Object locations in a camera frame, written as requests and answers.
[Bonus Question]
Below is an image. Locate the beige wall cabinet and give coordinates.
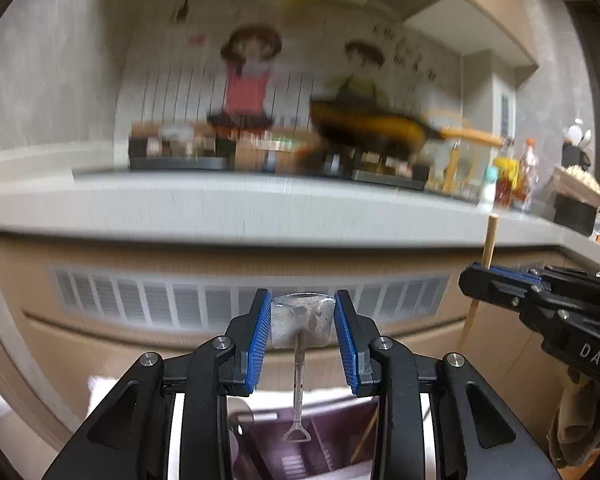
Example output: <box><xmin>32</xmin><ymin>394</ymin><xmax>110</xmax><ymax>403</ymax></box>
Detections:
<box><xmin>405</xmin><ymin>0</ymin><xmax>538</xmax><ymax>68</ymax></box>

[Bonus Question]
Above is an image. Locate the sauce bottle with yellow cap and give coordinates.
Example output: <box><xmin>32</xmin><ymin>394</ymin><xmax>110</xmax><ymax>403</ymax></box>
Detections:
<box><xmin>495</xmin><ymin>157</ymin><xmax>519</xmax><ymax>206</ymax></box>

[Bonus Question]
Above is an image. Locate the sauce bottle with orange cap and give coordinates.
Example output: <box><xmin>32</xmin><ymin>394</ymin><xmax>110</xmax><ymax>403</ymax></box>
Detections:
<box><xmin>517</xmin><ymin>139</ymin><xmax>539</xmax><ymax>211</ymax></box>

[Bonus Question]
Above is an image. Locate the yellow frying pan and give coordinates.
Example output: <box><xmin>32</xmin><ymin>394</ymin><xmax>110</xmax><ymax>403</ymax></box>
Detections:
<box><xmin>310</xmin><ymin>99</ymin><xmax>503</xmax><ymax>158</ymax></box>

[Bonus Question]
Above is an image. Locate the black cup with white ladles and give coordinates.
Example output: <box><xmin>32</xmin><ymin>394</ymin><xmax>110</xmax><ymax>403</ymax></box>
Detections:
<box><xmin>562</xmin><ymin>119</ymin><xmax>593</xmax><ymax>168</ymax></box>

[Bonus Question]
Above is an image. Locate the metal spatula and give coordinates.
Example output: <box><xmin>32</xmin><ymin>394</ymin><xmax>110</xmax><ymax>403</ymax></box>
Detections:
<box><xmin>270</xmin><ymin>292</ymin><xmax>337</xmax><ymax>443</ymax></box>

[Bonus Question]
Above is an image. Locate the cartoon wall poster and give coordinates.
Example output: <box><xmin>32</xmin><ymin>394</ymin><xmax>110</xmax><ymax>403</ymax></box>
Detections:
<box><xmin>117</xmin><ymin>10</ymin><xmax>463</xmax><ymax>131</ymax></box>

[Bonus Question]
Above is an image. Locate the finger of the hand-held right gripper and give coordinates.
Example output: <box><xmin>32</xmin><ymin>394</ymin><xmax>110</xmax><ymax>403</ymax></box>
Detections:
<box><xmin>459</xmin><ymin>262</ymin><xmax>600</xmax><ymax>347</ymax></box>
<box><xmin>517</xmin><ymin>263</ymin><xmax>600</xmax><ymax>307</ymax></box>

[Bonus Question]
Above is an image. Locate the person's right hand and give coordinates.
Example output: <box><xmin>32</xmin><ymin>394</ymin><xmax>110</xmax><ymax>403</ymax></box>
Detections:
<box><xmin>550</xmin><ymin>367</ymin><xmax>600</xmax><ymax>471</ymax></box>

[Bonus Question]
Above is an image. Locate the purple utensil holder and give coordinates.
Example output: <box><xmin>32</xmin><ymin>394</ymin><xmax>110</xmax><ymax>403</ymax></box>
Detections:
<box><xmin>227</xmin><ymin>394</ymin><xmax>381</xmax><ymax>480</ymax></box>

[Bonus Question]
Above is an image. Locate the black spice tray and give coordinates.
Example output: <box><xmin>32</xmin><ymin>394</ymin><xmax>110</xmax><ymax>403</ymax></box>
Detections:
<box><xmin>129</xmin><ymin>122</ymin><xmax>237</xmax><ymax>171</ymax></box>

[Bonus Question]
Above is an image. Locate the white bottle with teal cap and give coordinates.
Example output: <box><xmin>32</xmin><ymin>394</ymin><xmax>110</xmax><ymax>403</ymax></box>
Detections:
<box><xmin>477</xmin><ymin>166</ymin><xmax>498</xmax><ymax>211</ymax></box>

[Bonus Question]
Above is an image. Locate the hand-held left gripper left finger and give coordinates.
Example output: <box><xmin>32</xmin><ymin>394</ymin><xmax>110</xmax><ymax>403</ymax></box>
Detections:
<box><xmin>42</xmin><ymin>288</ymin><xmax>273</xmax><ymax>480</ymax></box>

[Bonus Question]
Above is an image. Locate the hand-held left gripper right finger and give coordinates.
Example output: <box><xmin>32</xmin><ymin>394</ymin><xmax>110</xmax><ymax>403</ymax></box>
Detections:
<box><xmin>334</xmin><ymin>289</ymin><xmax>563</xmax><ymax>480</ymax></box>

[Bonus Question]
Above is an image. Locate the black box with beige top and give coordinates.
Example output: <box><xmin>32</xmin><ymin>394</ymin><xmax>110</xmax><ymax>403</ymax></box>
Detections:
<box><xmin>552</xmin><ymin>165</ymin><xmax>600</xmax><ymax>236</ymax></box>

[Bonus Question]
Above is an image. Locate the white vent grille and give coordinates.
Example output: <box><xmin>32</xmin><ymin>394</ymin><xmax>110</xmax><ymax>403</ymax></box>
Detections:
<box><xmin>55</xmin><ymin>267</ymin><xmax>451</xmax><ymax>328</ymax></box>

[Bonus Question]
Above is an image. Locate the gas stove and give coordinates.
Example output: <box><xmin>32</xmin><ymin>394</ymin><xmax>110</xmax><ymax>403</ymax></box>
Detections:
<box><xmin>300</xmin><ymin>150</ymin><xmax>428</xmax><ymax>191</ymax></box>

